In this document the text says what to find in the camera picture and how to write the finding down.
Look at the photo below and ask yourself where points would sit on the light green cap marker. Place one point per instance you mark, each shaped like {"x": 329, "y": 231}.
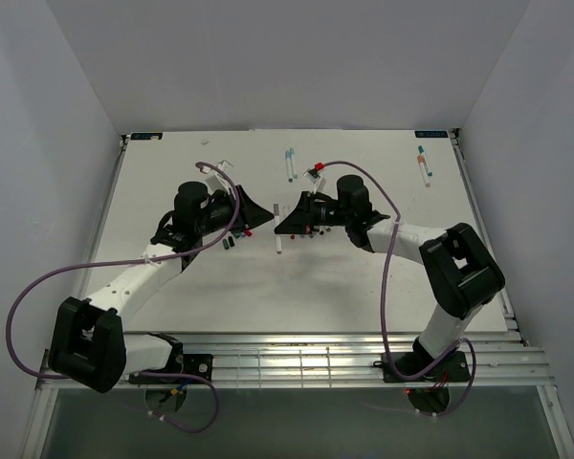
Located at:
{"x": 293, "y": 162}

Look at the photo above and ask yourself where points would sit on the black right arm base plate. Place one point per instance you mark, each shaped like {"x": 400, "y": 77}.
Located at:
{"x": 453, "y": 369}

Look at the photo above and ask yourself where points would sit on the aluminium table frame rail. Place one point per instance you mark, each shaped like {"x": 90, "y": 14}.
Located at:
{"x": 346, "y": 361}

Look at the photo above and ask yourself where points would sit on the orange cap marker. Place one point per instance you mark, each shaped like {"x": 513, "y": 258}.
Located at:
{"x": 424, "y": 170}

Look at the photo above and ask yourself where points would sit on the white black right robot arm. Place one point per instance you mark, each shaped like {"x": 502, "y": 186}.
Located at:
{"x": 463, "y": 275}

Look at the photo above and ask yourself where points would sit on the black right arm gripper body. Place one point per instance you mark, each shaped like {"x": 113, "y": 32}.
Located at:
{"x": 328, "y": 213}

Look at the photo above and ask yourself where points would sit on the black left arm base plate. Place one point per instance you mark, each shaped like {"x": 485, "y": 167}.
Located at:
{"x": 198, "y": 365}

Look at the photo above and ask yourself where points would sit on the left corner label sticker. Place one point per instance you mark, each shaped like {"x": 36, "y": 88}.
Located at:
{"x": 146, "y": 136}

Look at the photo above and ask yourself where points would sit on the teal cap marker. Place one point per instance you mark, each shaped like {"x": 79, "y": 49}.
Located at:
{"x": 427, "y": 165}

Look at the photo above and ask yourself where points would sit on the corner label sticker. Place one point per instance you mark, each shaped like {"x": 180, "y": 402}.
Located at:
{"x": 431, "y": 134}
{"x": 146, "y": 136}

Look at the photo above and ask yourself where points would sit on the right corner label sticker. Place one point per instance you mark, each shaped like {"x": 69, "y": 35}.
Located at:
{"x": 431, "y": 134}

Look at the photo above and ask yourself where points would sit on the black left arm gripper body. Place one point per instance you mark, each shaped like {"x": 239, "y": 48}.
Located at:
{"x": 219, "y": 215}

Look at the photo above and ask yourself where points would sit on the light blue cap marker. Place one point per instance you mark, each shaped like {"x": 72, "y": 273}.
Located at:
{"x": 289, "y": 169}

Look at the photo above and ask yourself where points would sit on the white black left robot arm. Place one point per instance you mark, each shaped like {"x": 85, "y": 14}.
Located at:
{"x": 89, "y": 345}

